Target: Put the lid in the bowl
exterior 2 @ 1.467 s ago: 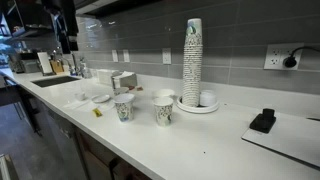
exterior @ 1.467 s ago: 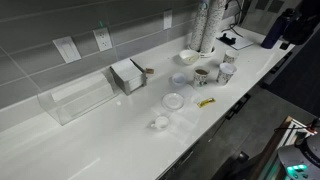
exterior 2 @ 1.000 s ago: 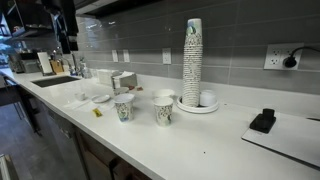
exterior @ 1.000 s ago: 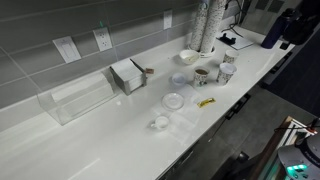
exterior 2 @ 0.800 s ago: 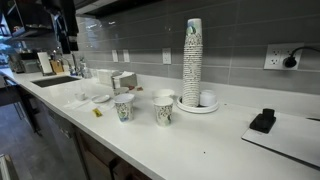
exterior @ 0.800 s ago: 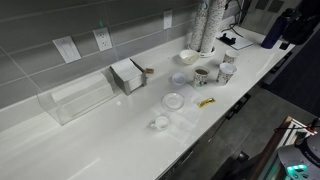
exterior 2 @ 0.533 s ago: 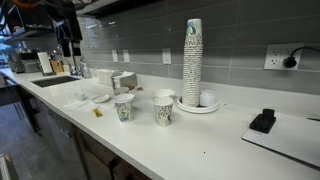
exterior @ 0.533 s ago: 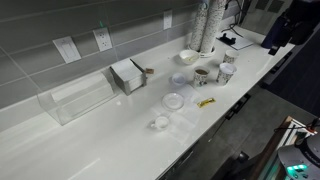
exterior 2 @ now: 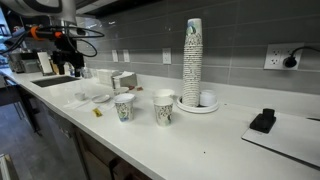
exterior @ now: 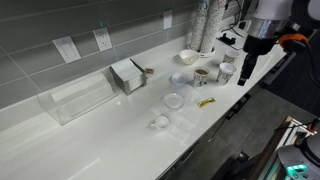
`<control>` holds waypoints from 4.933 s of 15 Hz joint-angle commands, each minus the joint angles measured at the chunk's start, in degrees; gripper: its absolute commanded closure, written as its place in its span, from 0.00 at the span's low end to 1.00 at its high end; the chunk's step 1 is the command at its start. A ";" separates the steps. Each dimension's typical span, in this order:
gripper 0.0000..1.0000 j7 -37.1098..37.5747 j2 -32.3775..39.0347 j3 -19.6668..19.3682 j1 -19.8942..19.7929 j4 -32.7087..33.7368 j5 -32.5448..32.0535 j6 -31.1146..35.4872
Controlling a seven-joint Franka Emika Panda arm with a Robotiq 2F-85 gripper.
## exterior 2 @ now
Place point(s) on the clear soap bottle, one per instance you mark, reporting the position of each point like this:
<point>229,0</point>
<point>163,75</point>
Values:
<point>86,72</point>

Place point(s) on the round white tray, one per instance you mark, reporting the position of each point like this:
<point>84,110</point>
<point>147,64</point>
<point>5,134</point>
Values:
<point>196,109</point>

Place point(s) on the white flat board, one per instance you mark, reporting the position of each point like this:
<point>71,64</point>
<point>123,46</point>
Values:
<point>293,140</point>

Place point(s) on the dark base cabinet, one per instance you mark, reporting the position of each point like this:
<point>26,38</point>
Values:
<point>96,160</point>

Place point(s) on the open patterned paper cup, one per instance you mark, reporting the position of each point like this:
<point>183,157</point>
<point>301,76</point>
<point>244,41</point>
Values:
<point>163,113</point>

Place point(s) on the yellow sachet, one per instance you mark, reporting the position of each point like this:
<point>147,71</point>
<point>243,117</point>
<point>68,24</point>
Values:
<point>97,112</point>

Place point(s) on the white plastic cup lid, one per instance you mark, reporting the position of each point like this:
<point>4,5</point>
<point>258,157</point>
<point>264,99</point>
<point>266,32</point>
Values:
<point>163,92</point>
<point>124,97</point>

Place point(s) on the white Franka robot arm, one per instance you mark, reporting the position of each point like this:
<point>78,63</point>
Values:
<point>40,6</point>

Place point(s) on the white saucer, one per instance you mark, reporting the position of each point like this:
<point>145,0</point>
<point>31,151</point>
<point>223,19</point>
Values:
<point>100,98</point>

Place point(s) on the steel napkin holder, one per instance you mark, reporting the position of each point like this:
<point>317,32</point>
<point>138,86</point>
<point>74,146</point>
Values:
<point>126,80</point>

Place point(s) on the tall stack of paper cups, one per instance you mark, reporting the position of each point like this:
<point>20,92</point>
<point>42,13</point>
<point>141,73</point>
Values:
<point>192,66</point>

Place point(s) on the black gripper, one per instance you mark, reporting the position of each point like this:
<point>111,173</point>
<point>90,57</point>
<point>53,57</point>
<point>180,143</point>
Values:
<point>68,59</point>

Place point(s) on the brown sachet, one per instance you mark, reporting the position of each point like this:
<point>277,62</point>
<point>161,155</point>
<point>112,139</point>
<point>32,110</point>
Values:
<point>139,88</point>
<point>131,88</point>

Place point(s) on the white quad wall outlet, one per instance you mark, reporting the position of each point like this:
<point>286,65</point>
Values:
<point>275,56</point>

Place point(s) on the clear plastic sheet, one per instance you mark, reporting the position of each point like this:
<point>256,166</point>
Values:
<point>78,105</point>

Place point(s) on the dark recessed sink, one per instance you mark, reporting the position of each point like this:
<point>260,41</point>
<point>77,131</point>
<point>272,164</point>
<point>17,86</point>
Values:
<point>55,81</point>

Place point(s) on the blue bottle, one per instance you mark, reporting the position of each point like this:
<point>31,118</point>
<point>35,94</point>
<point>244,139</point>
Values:
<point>71,70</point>

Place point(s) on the grey countertop appliance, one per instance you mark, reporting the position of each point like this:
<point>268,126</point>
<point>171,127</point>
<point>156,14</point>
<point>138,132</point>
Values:
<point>25,63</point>

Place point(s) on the clear acrylic container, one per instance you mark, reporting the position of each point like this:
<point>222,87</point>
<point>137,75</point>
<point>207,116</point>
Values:
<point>105,76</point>

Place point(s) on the brown wooden board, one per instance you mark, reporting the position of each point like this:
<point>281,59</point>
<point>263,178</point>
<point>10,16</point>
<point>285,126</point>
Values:
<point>54,67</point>

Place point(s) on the black block device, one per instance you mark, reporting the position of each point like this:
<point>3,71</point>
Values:
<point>263,121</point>

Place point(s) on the dark side table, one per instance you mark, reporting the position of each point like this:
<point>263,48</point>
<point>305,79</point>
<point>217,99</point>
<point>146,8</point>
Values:
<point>8,94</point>

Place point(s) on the white wall switch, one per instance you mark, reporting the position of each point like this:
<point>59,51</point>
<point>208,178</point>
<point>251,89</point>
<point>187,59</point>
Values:
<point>115,56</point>

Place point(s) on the patterned paper cup with lid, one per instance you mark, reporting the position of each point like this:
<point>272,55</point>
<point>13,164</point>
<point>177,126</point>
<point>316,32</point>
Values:
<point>124,112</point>

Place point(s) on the light wooden frame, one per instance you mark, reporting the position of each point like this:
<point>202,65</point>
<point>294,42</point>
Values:
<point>7,168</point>

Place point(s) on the stack of white lids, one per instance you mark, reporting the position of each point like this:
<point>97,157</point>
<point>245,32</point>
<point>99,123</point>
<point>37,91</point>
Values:
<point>208,98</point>

